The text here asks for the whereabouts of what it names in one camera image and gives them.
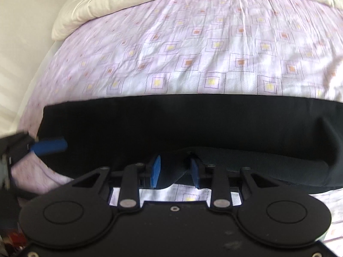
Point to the cream pillow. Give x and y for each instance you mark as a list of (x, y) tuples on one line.
[(112, 2)]

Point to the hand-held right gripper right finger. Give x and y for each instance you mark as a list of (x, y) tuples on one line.
[(194, 174)]

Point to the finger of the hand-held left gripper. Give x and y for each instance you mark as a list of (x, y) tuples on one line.
[(49, 145)]

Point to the colourful object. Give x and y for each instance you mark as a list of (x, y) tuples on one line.
[(10, 239)]

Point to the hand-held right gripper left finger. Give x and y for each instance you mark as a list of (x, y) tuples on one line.
[(155, 171)]

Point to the purple patterned bed sheet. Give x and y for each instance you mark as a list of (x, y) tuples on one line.
[(187, 48)]

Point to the black pants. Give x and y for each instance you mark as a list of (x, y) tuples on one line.
[(187, 136)]

